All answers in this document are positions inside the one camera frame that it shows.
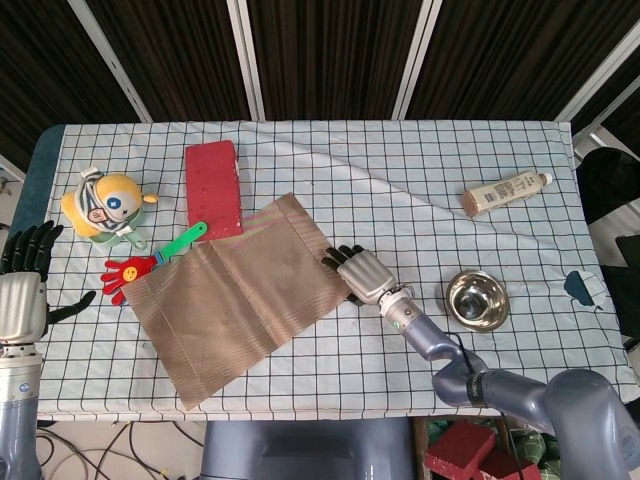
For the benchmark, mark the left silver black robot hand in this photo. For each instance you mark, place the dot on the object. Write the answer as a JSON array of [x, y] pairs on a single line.
[[20, 305]]

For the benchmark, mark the black chair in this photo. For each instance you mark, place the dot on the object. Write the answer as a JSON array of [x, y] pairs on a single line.
[[610, 180]]

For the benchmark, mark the brown woven placemat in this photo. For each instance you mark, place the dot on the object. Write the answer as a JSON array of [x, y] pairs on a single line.
[[235, 300]]

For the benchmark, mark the beige tube bottle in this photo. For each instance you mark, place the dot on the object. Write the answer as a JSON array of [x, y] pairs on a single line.
[[500, 195]]

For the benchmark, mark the mint green toy pan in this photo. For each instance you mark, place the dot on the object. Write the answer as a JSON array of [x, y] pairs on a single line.
[[131, 237]]

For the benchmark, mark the grey-blue robot torso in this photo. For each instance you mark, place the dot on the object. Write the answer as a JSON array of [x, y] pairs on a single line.
[[300, 450]]

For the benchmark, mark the red hand clapper toy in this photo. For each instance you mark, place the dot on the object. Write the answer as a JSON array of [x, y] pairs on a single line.
[[130, 272]]

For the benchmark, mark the red brick block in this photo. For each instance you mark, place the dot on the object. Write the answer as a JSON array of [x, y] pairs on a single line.
[[212, 190]]

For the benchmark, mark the yellow plush toy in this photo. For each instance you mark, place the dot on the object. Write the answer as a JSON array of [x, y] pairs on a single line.
[[117, 195]]

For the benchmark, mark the metal bowl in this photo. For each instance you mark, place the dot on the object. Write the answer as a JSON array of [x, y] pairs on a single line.
[[477, 302]]

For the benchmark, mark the white checkered tablecloth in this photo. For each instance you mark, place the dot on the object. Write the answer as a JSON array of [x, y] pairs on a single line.
[[400, 175]]

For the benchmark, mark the green patterned cloth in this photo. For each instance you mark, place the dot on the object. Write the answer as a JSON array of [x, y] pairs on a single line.
[[532, 442]]

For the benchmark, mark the white partition post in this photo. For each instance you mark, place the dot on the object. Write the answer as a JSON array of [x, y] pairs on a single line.
[[415, 55], [245, 55], [107, 55], [595, 80]]

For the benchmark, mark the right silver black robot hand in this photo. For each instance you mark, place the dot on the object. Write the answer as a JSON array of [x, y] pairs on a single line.
[[365, 275]]

